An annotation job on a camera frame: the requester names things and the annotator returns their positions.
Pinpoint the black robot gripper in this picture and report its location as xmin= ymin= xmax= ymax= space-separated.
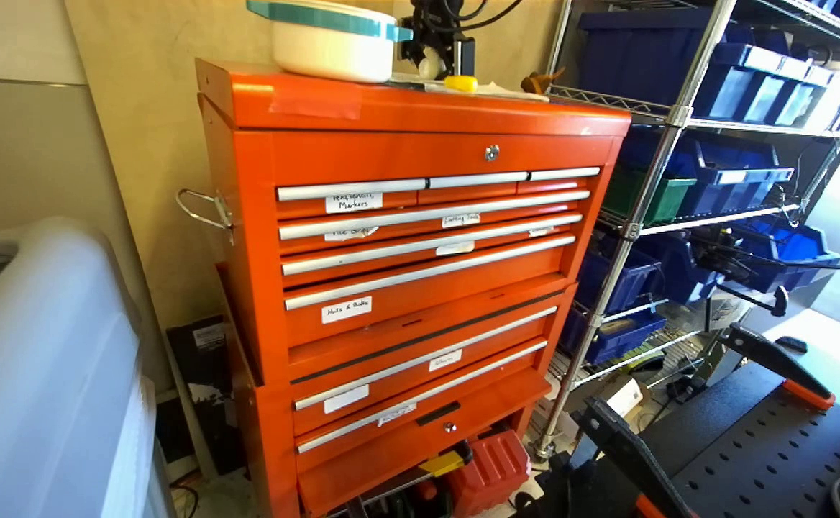
xmin=403 ymin=0 xmax=474 ymax=77

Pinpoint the small white object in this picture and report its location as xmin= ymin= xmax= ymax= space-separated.
xmin=413 ymin=48 xmax=446 ymax=80

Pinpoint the yellow small object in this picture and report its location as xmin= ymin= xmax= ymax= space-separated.
xmin=443 ymin=75 xmax=477 ymax=94

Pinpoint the white teal-rimmed bowl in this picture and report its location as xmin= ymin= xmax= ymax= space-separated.
xmin=244 ymin=0 xmax=415 ymax=84

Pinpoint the orange tool chest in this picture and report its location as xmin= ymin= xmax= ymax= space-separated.
xmin=197 ymin=60 xmax=630 ymax=518

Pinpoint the blue storage bin middle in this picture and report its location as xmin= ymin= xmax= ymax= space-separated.
xmin=664 ymin=136 xmax=794 ymax=219

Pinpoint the blue storage bin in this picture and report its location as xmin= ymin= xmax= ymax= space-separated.
xmin=735 ymin=219 xmax=840 ymax=291
xmin=664 ymin=136 xmax=794 ymax=219
xmin=693 ymin=44 xmax=840 ymax=130

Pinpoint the blue storage bin top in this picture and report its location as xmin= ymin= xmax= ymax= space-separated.
xmin=693 ymin=44 xmax=840 ymax=130

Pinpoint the blue storage bin lower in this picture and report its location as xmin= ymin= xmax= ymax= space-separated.
xmin=735 ymin=219 xmax=840 ymax=291

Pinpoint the red plastic case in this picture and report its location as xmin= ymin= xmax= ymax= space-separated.
xmin=449 ymin=429 xmax=529 ymax=518

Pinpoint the black orange clamp near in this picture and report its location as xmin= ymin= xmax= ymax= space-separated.
xmin=575 ymin=401 xmax=697 ymax=518

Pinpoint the black orange clamp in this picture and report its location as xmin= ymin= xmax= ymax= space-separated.
xmin=722 ymin=326 xmax=835 ymax=411
xmin=575 ymin=401 xmax=697 ymax=518

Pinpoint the black orange clamp far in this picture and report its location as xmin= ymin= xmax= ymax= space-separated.
xmin=722 ymin=326 xmax=835 ymax=411

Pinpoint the black perforated table board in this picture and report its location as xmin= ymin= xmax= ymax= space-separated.
xmin=640 ymin=362 xmax=840 ymax=518

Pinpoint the metal wire shelf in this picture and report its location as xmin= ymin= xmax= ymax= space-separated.
xmin=532 ymin=0 xmax=840 ymax=460

